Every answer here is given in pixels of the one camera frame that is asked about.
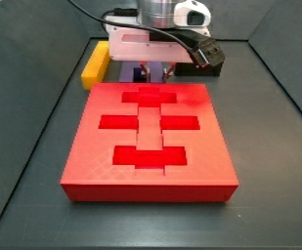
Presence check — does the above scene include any red insertion board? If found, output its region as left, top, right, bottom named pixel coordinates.
left=60, top=83, right=239, bottom=202

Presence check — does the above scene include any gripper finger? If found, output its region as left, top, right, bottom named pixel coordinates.
left=161, top=62, right=176, bottom=82
left=140, top=62, right=151, bottom=82

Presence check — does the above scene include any purple U-shaped block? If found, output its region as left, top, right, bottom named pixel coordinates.
left=119, top=62, right=163, bottom=83

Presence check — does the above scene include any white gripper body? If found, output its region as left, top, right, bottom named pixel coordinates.
left=102, top=16, right=211, bottom=64

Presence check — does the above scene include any yellow long block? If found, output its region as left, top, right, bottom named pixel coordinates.
left=81, top=41, right=109, bottom=90

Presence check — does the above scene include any black cable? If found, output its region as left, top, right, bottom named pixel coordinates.
left=65, top=0, right=203, bottom=55

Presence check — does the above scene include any black fixture stand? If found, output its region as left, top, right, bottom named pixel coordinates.
left=173, top=62, right=221, bottom=77

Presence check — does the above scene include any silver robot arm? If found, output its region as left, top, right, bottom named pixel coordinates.
left=104, top=0, right=216, bottom=82

